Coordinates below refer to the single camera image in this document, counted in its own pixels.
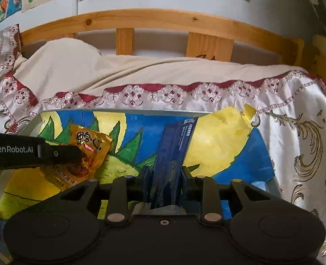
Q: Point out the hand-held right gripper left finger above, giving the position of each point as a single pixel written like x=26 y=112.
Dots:
x=147 y=182

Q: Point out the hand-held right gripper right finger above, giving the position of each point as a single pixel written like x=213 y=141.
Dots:
x=186 y=182

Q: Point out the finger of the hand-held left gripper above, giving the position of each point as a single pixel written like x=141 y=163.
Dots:
x=63 y=154

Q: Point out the orange snack packet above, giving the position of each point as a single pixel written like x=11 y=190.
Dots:
x=96 y=143

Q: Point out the dark blue snack packet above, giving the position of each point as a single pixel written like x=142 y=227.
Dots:
x=174 y=149

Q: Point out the grey box with painted lining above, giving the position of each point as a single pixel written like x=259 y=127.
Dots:
x=229 y=149

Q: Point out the cream pillow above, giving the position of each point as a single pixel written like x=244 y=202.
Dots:
x=102 y=71

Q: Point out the floral satin bedspread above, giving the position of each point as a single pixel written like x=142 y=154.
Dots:
x=303 y=132

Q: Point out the wooden bed frame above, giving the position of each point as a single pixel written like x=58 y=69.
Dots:
x=157 y=19

